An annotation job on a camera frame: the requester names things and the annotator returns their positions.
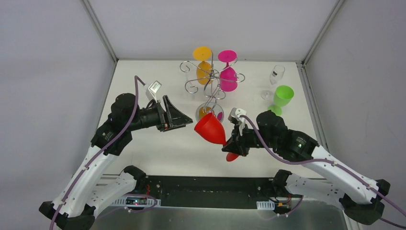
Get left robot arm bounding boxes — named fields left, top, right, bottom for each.
left=39, top=93, right=193, bottom=230

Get red wine glass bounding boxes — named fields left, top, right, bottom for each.
left=194, top=113, right=232, bottom=147

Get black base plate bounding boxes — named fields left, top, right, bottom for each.
left=135, top=175, right=289, bottom=209

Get orange wine glass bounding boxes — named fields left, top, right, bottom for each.
left=192, top=46, right=212, bottom=85

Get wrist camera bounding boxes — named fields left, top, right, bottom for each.
left=144, top=80, right=162, bottom=102
left=228, top=107, right=247, bottom=136

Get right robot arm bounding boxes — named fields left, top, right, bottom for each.
left=222, top=108, right=390, bottom=225

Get chrome wine glass rack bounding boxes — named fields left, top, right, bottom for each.
left=179, top=58, right=246, bottom=122

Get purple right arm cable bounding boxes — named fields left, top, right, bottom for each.
left=239, top=115, right=406, bottom=229

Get green wine glass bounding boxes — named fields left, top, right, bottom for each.
left=268, top=85, right=294, bottom=116

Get magenta wine glass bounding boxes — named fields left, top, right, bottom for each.
left=218, top=50, right=237, bottom=92

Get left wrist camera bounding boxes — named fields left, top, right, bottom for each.
left=144, top=80, right=162, bottom=102

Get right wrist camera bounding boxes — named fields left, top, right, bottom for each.
left=228, top=107, right=247, bottom=136

